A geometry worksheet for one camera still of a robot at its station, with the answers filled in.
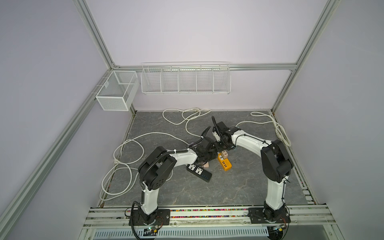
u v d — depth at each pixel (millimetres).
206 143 742
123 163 909
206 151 771
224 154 888
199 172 866
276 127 1093
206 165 887
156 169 495
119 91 1011
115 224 734
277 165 509
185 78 971
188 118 1143
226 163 891
